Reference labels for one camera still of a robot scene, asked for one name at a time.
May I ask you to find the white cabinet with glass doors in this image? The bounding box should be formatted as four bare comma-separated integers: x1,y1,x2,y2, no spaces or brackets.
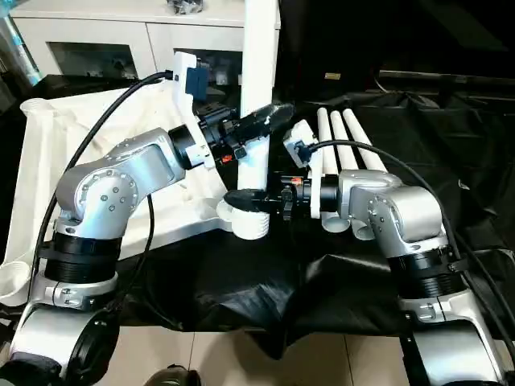
6,0,282,88

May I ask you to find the white plastic table leg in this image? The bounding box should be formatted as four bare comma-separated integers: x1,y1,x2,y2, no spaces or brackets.
236,0,282,195
341,108,388,173
329,109,376,242
315,105,352,234

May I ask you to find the blue white wrapped roll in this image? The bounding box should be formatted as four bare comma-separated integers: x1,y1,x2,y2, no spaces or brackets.
0,14,42,86

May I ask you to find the long black bar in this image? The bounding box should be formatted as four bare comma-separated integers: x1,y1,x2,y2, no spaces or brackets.
379,68,515,84

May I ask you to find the dark rounded robot body part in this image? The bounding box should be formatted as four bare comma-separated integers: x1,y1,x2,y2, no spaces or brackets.
150,363,203,386

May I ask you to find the black backdrop cloth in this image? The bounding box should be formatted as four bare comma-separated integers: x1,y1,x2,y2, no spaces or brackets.
277,0,515,92

